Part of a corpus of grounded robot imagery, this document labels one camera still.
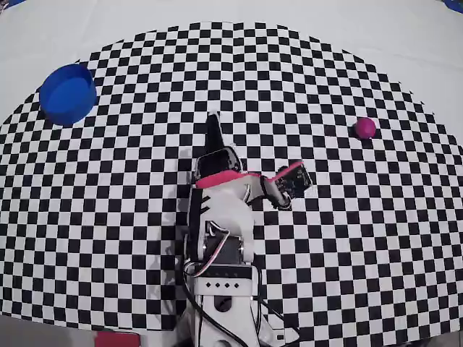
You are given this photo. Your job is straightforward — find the pink camera mount bracket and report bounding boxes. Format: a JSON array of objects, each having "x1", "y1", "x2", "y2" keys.
[{"x1": 195, "y1": 161, "x2": 304, "y2": 189}]

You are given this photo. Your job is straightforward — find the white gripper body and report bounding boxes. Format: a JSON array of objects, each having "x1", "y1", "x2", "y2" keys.
[{"x1": 192, "y1": 145, "x2": 271, "y2": 236}]

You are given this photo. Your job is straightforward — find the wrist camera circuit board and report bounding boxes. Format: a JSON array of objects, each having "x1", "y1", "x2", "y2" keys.
[{"x1": 273, "y1": 164, "x2": 314, "y2": 200}]

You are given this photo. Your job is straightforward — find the red flat object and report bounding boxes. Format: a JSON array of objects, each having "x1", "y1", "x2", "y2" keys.
[{"x1": 93, "y1": 331, "x2": 141, "y2": 347}]

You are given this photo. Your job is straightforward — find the black white checkered mat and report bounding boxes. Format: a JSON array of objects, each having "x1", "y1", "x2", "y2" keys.
[{"x1": 0, "y1": 0, "x2": 463, "y2": 344}]

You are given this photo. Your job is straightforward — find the pink faceted ball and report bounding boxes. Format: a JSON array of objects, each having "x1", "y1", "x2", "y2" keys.
[{"x1": 353, "y1": 116, "x2": 377, "y2": 140}]

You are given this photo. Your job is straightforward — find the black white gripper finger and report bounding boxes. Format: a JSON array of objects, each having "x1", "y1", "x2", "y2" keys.
[{"x1": 203, "y1": 111, "x2": 229, "y2": 157}]

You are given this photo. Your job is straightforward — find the red white black servo wires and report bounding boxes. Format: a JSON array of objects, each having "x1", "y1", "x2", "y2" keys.
[{"x1": 182, "y1": 220, "x2": 262, "y2": 287}]

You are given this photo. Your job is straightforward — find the blue round box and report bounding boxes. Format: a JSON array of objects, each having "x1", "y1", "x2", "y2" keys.
[{"x1": 38, "y1": 62, "x2": 99, "y2": 128}]

